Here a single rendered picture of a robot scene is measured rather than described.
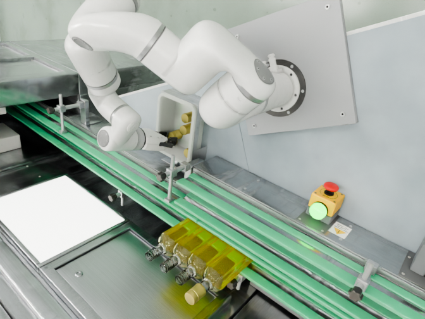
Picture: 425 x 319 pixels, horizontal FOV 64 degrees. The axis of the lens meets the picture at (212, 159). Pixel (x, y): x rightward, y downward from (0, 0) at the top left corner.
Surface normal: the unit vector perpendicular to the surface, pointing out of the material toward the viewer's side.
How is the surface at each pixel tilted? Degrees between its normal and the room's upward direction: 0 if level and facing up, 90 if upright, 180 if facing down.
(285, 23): 4
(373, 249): 90
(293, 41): 4
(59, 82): 90
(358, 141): 0
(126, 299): 90
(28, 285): 90
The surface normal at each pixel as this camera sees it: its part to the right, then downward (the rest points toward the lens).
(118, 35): 0.15, 0.65
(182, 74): -0.35, 0.63
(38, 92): 0.76, 0.39
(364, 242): 0.13, -0.87
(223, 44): 0.50, -0.19
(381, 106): -0.63, 0.29
